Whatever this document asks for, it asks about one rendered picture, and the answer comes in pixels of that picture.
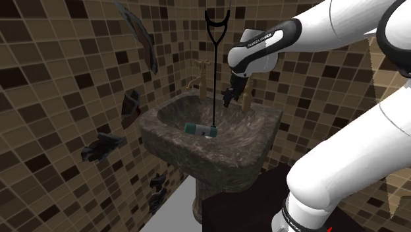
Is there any black forked long rod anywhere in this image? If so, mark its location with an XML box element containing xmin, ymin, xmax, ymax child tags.
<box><xmin>204</xmin><ymin>0</ymin><xmax>232</xmax><ymax>129</ymax></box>

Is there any teal and grey cylinder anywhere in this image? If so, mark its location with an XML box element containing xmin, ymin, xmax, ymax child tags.
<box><xmin>184</xmin><ymin>122</ymin><xmax>219</xmax><ymax>139</ymax></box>

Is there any long dark jagged shard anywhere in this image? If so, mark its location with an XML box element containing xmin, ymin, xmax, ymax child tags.
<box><xmin>113</xmin><ymin>0</ymin><xmax>159</xmax><ymax>76</ymax></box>

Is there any dark robot stand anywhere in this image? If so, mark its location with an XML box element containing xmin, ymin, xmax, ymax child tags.
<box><xmin>201</xmin><ymin>163</ymin><xmax>368</xmax><ymax>232</ymax></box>

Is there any tan tap with cross handle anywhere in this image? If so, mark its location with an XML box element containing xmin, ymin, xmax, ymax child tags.
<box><xmin>186</xmin><ymin>59</ymin><xmax>211</xmax><ymax>100</ymax></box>

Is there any dark marble pedestal sink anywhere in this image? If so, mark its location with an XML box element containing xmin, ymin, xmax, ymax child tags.
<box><xmin>138</xmin><ymin>88</ymin><xmax>284</xmax><ymax>225</ymax></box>

